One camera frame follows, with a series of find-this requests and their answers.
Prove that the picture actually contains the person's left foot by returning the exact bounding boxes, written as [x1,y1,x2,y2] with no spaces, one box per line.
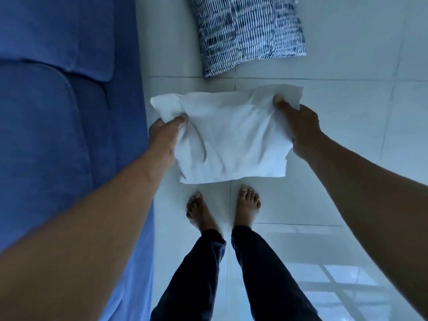
[186,192,222,235]

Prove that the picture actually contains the blue white patterned pillow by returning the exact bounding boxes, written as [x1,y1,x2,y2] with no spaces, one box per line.
[187,0,307,79]

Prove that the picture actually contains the person's right hand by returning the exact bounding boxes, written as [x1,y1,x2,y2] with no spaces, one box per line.
[274,96,324,161]

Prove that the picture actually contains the blue fabric sofa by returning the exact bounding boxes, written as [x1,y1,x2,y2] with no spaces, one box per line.
[0,0,156,321]

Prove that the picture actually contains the blue sofa back cushion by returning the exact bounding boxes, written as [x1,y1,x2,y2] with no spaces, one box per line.
[0,0,116,83]

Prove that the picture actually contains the person's right forearm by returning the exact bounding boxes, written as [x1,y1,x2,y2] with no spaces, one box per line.
[302,134,428,321]

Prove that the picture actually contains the person's left hand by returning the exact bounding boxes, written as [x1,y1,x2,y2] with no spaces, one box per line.
[148,113,188,168]

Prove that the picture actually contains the person's foot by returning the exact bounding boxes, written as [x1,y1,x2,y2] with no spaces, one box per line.
[233,186,261,229]
[186,192,222,235]

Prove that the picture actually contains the person's right foot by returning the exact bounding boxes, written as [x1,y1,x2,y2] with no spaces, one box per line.
[233,186,261,229]

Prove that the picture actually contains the person's left leg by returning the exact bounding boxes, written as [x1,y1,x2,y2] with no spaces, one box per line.
[150,228,227,321]

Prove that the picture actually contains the person's left forearm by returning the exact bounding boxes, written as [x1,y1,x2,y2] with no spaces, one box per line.
[0,148,174,321]

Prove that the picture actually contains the person's right leg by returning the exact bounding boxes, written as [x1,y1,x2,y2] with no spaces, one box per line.
[231,225,323,321]

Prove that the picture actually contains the person's leg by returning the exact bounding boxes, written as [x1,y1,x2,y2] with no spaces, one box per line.
[231,225,323,321]
[150,228,227,321]

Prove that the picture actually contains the white pillow insert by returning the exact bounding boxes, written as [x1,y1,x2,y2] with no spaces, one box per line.
[150,84,304,184]

